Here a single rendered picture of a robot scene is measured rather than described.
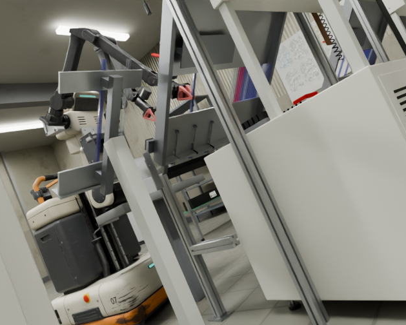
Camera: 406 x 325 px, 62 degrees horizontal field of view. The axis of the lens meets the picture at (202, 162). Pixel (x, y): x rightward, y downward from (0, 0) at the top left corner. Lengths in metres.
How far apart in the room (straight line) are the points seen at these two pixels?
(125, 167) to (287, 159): 0.57
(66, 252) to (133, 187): 0.90
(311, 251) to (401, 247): 0.25
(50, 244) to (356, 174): 1.68
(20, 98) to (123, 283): 4.89
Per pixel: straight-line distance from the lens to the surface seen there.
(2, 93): 6.24
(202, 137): 1.63
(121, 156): 1.25
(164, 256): 1.24
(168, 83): 1.32
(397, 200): 0.91
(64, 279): 2.13
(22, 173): 9.60
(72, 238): 2.06
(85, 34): 1.78
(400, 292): 1.02
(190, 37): 1.14
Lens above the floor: 0.52
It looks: 4 degrees up
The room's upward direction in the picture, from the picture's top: 24 degrees counter-clockwise
